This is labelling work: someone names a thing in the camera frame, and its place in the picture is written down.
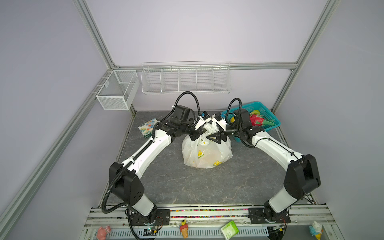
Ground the white plastic bag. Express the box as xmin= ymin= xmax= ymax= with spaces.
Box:
xmin=182 ymin=123 xmax=233 ymax=169

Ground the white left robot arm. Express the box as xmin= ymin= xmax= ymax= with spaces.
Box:
xmin=101 ymin=105 xmax=205 ymax=218

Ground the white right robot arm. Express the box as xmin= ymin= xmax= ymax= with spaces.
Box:
xmin=204 ymin=109 xmax=321 ymax=223

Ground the red fake dragon fruit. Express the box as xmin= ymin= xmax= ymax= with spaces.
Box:
xmin=250 ymin=115 xmax=276 ymax=128

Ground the teal plastic basket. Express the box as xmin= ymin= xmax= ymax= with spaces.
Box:
xmin=221 ymin=102 xmax=281 ymax=132

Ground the colourful picture card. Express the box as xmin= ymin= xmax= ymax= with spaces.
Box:
xmin=138 ymin=118 xmax=158 ymax=139

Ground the white mesh box basket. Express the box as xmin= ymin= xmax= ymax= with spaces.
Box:
xmin=96 ymin=70 xmax=140 ymax=111

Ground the toy ice cream cone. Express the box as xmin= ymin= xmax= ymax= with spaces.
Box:
xmin=180 ymin=220 xmax=189 ymax=239

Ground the green white small box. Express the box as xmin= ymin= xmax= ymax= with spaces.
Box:
xmin=220 ymin=221 xmax=240 ymax=240

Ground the toy blue ice cream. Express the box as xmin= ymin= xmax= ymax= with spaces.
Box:
xmin=309 ymin=221 xmax=323 ymax=240

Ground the pink toy figure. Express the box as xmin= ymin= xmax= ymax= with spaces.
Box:
xmin=96 ymin=226 xmax=112 ymax=240

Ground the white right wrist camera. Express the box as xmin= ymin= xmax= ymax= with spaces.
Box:
xmin=211 ymin=112 xmax=227 ymax=131

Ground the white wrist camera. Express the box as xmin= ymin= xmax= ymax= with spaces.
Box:
xmin=211 ymin=112 xmax=227 ymax=131
xmin=194 ymin=111 xmax=211 ymax=130

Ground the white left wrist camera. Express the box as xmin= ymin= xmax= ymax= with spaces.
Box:
xmin=194 ymin=111 xmax=211 ymax=130

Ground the white wire wall shelf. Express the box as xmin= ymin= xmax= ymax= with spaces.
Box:
xmin=141 ymin=61 xmax=232 ymax=94

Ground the black corrugated left cable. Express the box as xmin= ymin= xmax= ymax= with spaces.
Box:
xmin=101 ymin=161 xmax=133 ymax=214

